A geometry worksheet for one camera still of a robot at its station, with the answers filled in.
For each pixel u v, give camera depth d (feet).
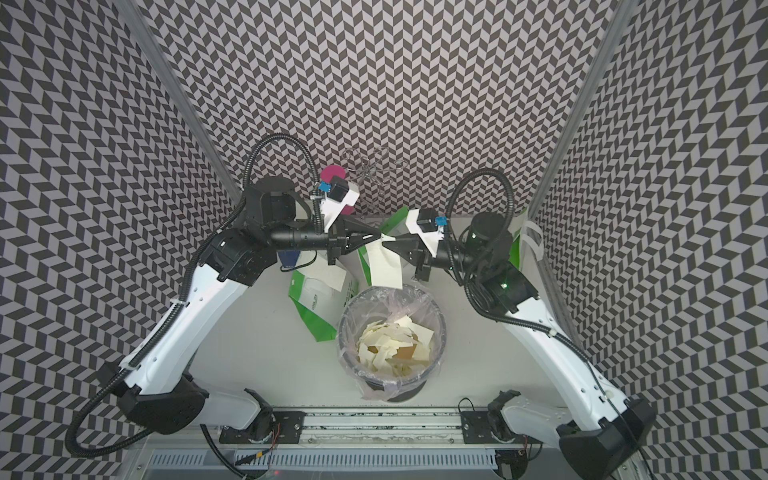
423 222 1.48
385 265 1.97
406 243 1.72
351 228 1.77
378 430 2.42
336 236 1.59
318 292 2.44
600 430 1.19
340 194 1.53
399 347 2.37
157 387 1.25
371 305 2.29
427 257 1.67
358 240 1.77
